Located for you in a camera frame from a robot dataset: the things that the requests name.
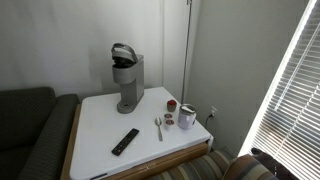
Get grey coffee machine lid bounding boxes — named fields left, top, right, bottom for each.
left=110, top=42, right=139, bottom=67

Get grey pod coffee machine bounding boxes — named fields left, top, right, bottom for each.
left=111, top=54, right=146, bottom=115

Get small white coffee pod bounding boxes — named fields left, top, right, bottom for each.
left=165, top=119, right=176, bottom=132

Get brown cup with red top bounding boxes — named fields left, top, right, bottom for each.
left=166, top=99, right=178, bottom=113

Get metal spoon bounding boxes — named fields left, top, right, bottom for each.
left=154, top=116, right=164, bottom=142

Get white lidded mug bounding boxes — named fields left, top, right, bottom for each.
left=177, top=103, right=198, bottom=131

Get thin metal lamp pole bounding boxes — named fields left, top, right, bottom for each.
left=180, top=0, right=194, bottom=104

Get black remote control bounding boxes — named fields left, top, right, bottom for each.
left=111, top=128, right=140, bottom=157

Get striped sofa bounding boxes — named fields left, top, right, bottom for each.
left=146, top=148, right=254, bottom=180

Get striped sofa cushion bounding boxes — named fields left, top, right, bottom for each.
left=221, top=153, right=279, bottom=180

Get white window blinds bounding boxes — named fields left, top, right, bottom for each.
left=238, top=0, right=320, bottom=180

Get dark grey sofa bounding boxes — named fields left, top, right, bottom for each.
left=0, top=87, right=80, bottom=180

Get dark brown pillow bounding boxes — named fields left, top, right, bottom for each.
left=250, top=147, right=301, bottom=180

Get black power cable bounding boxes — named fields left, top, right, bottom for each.
left=204, top=113, right=215, bottom=130

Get white wall power outlet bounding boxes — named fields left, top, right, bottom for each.
left=209, top=105, right=219, bottom=119

